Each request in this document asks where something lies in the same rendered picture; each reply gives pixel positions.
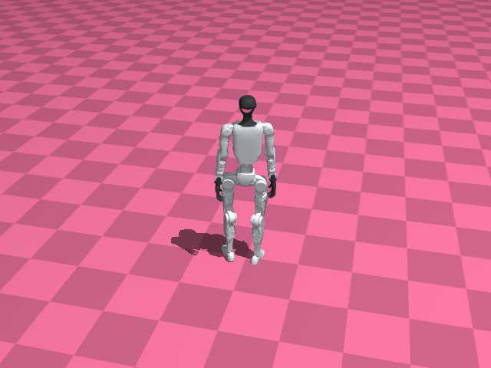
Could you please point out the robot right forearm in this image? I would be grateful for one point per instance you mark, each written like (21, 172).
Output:
(271, 165)

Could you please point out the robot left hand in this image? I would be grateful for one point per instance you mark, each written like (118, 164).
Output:
(218, 183)

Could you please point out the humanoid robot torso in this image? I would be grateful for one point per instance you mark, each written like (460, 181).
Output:
(247, 148)

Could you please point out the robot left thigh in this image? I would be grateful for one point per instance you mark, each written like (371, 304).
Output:
(228, 186)

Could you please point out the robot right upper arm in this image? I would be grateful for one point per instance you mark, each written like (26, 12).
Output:
(269, 139)

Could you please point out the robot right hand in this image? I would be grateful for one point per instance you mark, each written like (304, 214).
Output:
(273, 185)

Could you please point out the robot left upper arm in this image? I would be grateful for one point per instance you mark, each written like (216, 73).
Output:
(225, 132)

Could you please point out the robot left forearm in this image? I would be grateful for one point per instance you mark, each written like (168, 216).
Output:
(220, 166)

